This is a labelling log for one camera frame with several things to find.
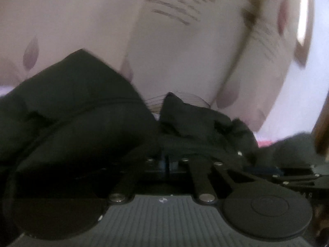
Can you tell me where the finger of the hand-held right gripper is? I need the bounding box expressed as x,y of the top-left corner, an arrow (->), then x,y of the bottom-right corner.
272,174 -> 322,189
244,166 -> 314,177

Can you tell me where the pink checked bedsheet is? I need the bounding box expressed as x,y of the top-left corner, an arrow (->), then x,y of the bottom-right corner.
256,139 -> 277,148

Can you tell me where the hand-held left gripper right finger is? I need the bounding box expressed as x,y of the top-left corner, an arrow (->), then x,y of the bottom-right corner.
168,157 -> 260,204

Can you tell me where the brown wooden window frame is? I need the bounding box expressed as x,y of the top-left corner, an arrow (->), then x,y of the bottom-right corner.
293,0 -> 316,67

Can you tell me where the brown wooden door frame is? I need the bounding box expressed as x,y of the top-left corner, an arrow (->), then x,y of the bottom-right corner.
312,108 -> 329,158

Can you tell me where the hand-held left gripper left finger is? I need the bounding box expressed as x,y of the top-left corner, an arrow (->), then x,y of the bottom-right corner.
108,156 -> 167,204

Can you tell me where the black jacket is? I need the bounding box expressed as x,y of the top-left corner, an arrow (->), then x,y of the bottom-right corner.
0,49 -> 319,201

